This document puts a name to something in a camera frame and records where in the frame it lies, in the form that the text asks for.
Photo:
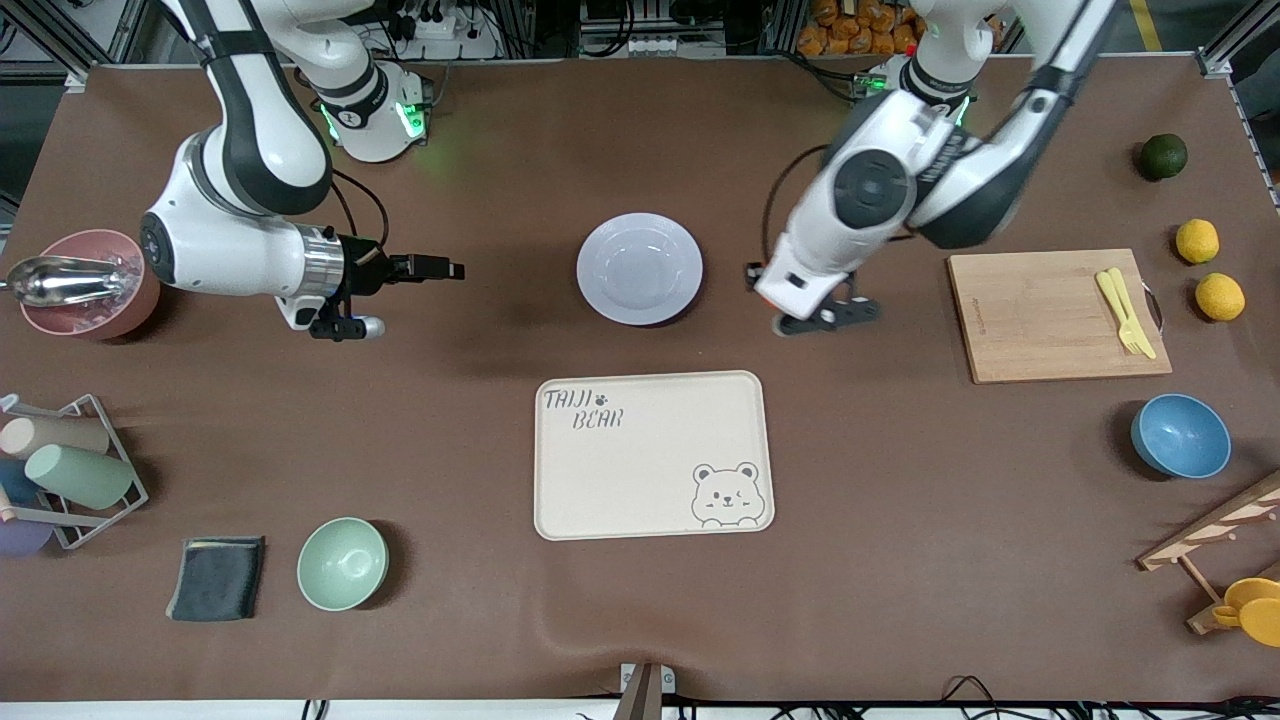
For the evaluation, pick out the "yellow lemon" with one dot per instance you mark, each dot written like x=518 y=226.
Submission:
x=1197 y=242
x=1220 y=297

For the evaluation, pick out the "lavender round plate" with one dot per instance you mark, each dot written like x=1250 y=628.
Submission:
x=640 y=268

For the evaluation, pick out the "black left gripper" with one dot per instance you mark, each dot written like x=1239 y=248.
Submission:
x=752 y=280

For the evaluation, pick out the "wooden peg rack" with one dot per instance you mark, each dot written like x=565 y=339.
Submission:
x=1215 y=525

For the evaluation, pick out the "dark green lime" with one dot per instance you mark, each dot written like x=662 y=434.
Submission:
x=1163 y=157

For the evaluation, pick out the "yellow mug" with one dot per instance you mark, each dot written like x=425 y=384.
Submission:
x=1258 y=615

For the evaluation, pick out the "yellow plastic knife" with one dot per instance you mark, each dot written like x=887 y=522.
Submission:
x=1104 y=286

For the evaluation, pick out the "green bowl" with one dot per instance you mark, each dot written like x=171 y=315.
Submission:
x=342 y=564

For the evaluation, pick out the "dark grey folded cloth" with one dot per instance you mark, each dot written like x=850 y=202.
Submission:
x=215 y=578

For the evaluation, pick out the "beige cup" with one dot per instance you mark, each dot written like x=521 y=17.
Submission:
x=55 y=436

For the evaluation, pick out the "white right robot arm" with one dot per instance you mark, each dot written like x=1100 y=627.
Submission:
x=220 y=262

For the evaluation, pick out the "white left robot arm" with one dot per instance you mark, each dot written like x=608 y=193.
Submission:
x=880 y=190

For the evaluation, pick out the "clear ice cubes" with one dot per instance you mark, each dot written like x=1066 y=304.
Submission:
x=125 y=275

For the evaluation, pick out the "bag of orange toys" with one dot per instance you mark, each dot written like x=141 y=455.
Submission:
x=850 y=30

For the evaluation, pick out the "white power strip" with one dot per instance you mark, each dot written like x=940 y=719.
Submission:
x=450 y=40

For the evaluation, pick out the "cream bear print tray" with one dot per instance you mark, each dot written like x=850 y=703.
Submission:
x=640 y=470

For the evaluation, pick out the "green cup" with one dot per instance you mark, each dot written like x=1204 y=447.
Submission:
x=80 y=476

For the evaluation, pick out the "pink bowl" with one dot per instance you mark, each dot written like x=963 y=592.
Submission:
x=90 y=322

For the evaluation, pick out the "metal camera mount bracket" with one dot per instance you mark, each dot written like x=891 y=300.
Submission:
x=645 y=690

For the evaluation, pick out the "blue bowl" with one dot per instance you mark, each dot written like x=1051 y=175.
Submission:
x=1180 y=436

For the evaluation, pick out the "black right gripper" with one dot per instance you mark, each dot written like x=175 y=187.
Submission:
x=366 y=272

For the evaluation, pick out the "purple cup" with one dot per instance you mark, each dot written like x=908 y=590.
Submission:
x=22 y=538

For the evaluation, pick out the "blue cup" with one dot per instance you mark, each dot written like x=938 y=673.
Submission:
x=15 y=482

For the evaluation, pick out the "wooden cutting board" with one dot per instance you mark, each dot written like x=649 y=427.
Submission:
x=1030 y=320

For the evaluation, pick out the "silver metal scoop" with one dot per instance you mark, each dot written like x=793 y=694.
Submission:
x=55 y=280

